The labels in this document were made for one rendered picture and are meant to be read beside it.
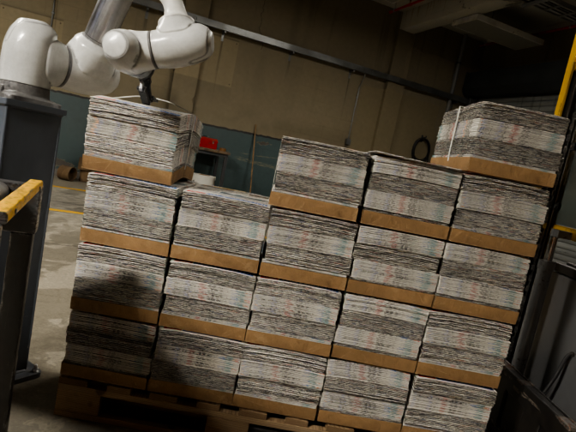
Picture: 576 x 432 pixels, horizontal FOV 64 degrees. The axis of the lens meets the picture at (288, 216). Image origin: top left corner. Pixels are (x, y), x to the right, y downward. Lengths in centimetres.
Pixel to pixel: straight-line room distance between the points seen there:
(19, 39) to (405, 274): 146
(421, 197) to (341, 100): 767
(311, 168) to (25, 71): 99
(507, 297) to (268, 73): 735
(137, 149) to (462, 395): 134
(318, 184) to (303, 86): 739
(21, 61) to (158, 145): 54
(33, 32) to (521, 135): 161
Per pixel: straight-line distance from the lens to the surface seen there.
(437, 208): 155
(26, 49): 180
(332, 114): 905
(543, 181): 168
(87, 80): 189
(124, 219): 155
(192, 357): 163
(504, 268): 168
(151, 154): 153
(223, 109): 834
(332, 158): 147
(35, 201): 130
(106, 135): 157
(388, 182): 150
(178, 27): 136
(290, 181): 146
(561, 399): 223
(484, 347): 172
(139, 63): 137
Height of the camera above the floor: 99
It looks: 7 degrees down
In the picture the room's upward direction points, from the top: 12 degrees clockwise
